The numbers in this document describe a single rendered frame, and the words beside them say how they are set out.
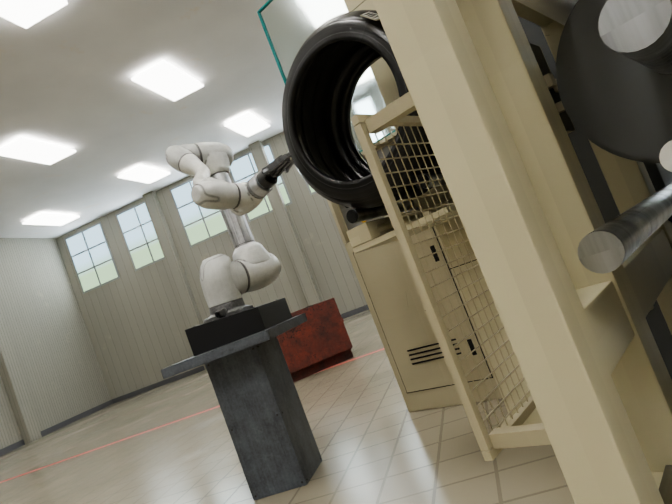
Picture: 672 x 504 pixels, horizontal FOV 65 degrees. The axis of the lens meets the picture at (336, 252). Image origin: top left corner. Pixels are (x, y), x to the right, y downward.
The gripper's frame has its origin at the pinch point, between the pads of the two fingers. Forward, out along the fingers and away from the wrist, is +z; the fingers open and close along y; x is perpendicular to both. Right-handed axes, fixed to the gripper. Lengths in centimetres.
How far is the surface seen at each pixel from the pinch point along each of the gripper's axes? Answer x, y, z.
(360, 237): 41.9, -8.6, 13.7
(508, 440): 99, -57, 57
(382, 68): -13.3, 28.4, 32.1
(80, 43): -423, 215, -395
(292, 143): 3.5, -12.6, 10.3
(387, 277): 51, 64, -36
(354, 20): -11, -12, 51
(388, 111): 35, -57, 69
